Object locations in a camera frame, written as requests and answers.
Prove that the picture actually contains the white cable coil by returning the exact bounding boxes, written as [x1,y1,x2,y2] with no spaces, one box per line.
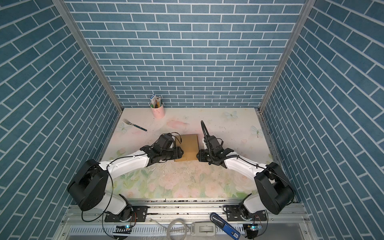
[165,218,190,240]

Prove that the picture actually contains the pink pen holder bucket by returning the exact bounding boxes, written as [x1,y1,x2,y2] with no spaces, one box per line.
[151,105,165,119]

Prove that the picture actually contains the grey white plastic device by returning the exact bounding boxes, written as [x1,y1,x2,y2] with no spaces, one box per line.
[191,222,217,237]

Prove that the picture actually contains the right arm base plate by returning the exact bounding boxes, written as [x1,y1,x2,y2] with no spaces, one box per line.
[222,205,267,222]

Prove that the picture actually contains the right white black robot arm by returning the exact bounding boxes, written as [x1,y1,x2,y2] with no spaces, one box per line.
[197,136,295,220]

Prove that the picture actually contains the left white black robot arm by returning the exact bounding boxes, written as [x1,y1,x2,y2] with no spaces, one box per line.
[67,133,184,222]

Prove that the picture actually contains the pens in bucket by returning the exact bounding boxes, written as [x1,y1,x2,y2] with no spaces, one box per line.
[150,95,163,109]

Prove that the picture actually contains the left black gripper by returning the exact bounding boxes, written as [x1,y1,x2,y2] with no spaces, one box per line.
[160,145,186,161]

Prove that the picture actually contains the brown cardboard box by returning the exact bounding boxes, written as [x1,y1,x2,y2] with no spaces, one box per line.
[175,134,199,162]

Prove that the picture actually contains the blue handheld tool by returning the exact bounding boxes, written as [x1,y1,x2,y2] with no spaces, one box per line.
[210,213,241,240]

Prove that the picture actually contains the metal fork teal handle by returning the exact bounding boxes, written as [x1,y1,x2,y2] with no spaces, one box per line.
[123,119,148,132]

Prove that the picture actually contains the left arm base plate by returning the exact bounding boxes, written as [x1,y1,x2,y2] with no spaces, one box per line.
[104,206,149,223]

